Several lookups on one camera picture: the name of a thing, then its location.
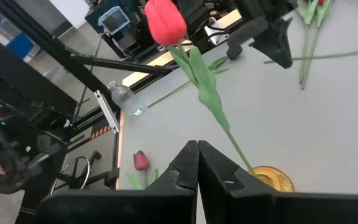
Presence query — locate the hazard striped tape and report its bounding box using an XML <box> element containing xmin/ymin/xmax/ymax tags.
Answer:
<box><xmin>89</xmin><ymin>123</ymin><xmax>112</xmax><ymax>141</ymax></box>

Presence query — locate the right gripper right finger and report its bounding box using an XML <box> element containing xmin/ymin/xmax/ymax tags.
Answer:
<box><xmin>198</xmin><ymin>140</ymin><xmax>358</xmax><ymax>224</ymax></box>

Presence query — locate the yellow glass vase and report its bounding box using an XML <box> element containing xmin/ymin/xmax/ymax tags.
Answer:
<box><xmin>249</xmin><ymin>166</ymin><xmax>296</xmax><ymax>193</ymax></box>

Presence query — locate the office chair base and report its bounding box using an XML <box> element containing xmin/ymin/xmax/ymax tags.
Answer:
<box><xmin>48</xmin><ymin>150</ymin><xmax>120</xmax><ymax>191</ymax></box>

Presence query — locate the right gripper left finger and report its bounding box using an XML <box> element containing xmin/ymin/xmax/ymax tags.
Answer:
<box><xmin>35</xmin><ymin>140</ymin><xmax>200</xmax><ymax>224</ymax></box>

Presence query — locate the black control equipment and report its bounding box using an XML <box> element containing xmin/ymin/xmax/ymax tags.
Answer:
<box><xmin>0</xmin><ymin>30</ymin><xmax>77</xmax><ymax>200</ymax></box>

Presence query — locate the dark red artificial tulip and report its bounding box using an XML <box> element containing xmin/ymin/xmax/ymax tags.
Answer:
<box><xmin>125</xmin><ymin>150</ymin><xmax>160</xmax><ymax>190</ymax></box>

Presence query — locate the silver metal bracket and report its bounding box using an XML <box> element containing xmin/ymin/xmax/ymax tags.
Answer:
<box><xmin>203</xmin><ymin>24</ymin><xmax>229</xmax><ymax>47</ymax></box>

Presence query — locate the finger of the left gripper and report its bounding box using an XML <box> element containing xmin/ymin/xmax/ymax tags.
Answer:
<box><xmin>226</xmin><ymin>17</ymin><xmax>272</xmax><ymax>60</ymax></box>
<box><xmin>249</xmin><ymin>17</ymin><xmax>293</xmax><ymax>70</ymax></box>

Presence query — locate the black table frame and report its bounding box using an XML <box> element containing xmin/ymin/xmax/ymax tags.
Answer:
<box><xmin>0</xmin><ymin>0</ymin><xmax>181</xmax><ymax>190</ymax></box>

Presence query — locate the blue framed tablet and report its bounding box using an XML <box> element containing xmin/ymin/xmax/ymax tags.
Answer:
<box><xmin>98</xmin><ymin>5</ymin><xmax>132</xmax><ymax>36</ymax></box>

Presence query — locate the light wooden table board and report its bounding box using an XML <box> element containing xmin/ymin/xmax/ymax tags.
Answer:
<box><xmin>116</xmin><ymin>9</ymin><xmax>242</xmax><ymax>190</ymax></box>

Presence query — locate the silver aluminium extrusion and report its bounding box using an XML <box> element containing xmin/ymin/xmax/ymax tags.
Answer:
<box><xmin>93</xmin><ymin>89</ymin><xmax>121</xmax><ymax>135</ymax></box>

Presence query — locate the clear glass vase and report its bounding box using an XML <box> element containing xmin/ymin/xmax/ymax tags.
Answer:
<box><xmin>107</xmin><ymin>80</ymin><xmax>147</xmax><ymax>119</ymax></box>

